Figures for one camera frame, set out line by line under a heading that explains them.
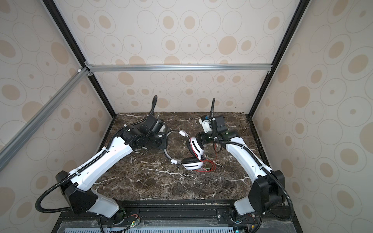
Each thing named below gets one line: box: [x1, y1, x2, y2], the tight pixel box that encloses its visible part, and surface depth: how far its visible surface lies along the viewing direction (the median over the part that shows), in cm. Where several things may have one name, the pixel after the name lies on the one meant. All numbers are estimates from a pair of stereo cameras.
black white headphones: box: [163, 130, 205, 170], surface depth 66 cm
